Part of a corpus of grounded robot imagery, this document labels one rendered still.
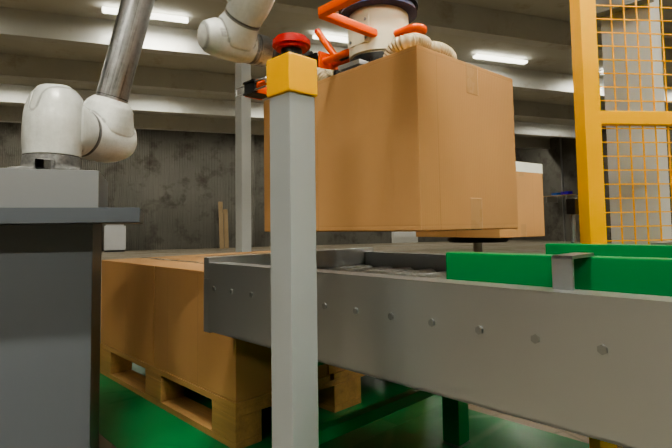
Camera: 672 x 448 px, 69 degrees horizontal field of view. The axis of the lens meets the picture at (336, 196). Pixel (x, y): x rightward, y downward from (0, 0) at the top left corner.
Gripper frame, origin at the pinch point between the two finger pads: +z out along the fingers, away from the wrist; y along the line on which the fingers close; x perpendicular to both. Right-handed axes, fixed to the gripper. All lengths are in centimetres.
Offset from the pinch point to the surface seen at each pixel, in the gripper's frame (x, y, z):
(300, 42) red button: 49, 18, -49
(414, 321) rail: 62, 68, -34
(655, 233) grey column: 70, 56, 95
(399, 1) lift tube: 36.4, -8.1, -3.2
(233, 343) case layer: -21, 88, -19
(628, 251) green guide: 81, 58, 23
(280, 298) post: 46, 64, -52
